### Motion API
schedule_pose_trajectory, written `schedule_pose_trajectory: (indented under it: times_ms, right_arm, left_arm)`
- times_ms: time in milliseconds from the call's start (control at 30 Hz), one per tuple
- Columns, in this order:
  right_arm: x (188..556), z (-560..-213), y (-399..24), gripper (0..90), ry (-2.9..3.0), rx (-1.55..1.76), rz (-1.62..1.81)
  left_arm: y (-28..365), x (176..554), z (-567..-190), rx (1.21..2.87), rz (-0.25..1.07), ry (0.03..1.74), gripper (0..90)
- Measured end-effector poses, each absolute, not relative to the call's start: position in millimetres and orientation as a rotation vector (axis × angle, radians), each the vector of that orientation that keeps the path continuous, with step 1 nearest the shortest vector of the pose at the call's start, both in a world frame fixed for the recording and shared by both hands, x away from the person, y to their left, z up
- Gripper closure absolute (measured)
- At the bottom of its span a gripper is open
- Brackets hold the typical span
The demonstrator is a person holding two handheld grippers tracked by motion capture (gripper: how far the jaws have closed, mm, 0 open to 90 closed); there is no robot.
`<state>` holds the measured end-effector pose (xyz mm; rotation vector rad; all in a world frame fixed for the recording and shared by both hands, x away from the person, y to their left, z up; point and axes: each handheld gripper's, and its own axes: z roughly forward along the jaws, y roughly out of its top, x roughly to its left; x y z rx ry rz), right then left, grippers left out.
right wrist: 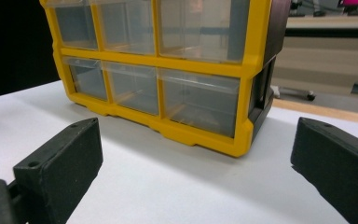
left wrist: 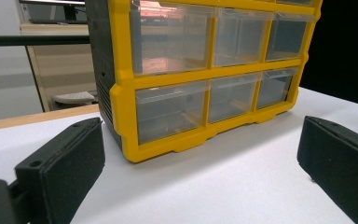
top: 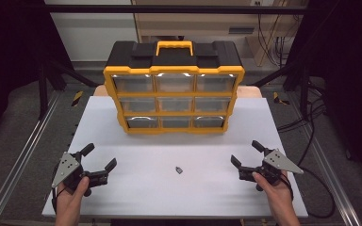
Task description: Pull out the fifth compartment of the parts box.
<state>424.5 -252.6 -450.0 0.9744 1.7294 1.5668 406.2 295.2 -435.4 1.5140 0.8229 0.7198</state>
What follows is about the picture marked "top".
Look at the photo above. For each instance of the black curtain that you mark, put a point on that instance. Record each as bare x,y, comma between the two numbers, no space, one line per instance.
352,62
9,47

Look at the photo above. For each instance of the light wooden furniture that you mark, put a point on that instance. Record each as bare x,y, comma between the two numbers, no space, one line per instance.
201,25

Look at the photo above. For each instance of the black horizontal bar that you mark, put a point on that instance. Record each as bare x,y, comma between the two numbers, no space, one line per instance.
106,8

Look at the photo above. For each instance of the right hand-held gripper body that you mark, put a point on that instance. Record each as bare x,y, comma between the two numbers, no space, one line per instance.
279,161

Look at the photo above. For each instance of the clear storage drawer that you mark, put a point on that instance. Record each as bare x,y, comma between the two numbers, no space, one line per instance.
174,104

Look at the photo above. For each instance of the yellow black hazard tape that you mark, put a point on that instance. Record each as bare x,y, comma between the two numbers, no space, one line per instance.
77,98
278,99

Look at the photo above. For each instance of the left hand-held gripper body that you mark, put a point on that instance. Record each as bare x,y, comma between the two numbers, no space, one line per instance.
66,166

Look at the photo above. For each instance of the yellow black organizer cabinet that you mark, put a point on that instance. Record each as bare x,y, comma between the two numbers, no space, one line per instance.
122,53

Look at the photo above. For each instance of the small dark grey part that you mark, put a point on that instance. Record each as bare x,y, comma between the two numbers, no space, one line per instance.
178,170

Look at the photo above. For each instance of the person's right hand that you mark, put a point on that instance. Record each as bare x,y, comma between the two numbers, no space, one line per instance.
273,193

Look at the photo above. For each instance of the person's left hand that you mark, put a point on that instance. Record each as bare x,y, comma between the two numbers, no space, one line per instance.
72,201

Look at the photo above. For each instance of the black metal stand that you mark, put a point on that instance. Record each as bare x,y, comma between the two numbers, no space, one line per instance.
43,94
304,94

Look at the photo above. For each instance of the aluminium frame rail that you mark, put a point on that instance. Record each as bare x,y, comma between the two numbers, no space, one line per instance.
19,160
330,175

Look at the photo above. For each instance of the set of clear plastic drawers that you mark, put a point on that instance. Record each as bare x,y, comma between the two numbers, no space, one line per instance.
133,84

